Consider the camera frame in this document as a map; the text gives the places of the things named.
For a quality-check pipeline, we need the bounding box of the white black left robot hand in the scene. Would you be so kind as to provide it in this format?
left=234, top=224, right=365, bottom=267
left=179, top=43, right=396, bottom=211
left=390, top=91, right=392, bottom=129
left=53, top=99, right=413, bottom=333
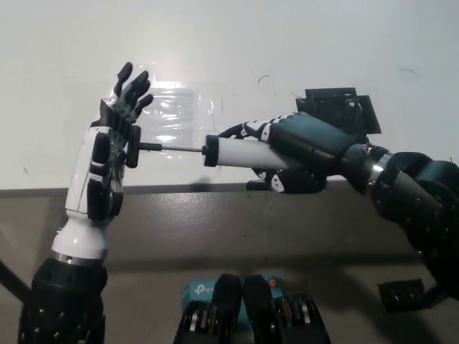
left=52, top=62, right=155, bottom=262

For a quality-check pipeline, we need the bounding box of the teal black right robot hand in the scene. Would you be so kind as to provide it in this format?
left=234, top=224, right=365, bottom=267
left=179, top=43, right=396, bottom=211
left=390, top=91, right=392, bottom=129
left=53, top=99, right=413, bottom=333
left=218, top=111, right=379, bottom=196

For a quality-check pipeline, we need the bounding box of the small white air pump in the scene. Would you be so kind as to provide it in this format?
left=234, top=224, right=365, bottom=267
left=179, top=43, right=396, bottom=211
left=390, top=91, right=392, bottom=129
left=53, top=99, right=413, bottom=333
left=125, top=125, right=298, bottom=170

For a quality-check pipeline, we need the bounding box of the black pump holder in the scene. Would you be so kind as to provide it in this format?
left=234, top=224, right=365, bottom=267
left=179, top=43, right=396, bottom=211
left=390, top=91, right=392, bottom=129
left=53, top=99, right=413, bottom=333
left=295, top=85, right=382, bottom=145

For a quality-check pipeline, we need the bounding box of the black tape piece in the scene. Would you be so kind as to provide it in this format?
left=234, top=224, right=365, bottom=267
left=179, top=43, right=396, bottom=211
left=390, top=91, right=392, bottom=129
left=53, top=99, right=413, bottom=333
left=245, top=178, right=273, bottom=191

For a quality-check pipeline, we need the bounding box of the clear plastic film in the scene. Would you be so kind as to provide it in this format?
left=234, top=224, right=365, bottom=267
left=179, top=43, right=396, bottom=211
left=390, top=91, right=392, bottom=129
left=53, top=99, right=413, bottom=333
left=21, top=64, right=227, bottom=176

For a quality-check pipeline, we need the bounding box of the clear plastic sheet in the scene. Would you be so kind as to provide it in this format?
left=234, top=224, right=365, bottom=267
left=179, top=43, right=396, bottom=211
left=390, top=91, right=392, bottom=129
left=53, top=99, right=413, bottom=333
left=138, top=89, right=197, bottom=144

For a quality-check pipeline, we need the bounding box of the teal router box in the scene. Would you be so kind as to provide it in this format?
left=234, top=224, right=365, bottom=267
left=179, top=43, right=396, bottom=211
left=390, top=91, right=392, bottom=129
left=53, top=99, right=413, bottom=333
left=181, top=276, right=285, bottom=328

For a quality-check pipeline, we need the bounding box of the black floor plate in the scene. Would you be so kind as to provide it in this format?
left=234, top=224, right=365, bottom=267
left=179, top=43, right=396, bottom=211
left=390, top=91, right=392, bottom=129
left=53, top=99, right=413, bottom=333
left=377, top=279, right=427, bottom=313

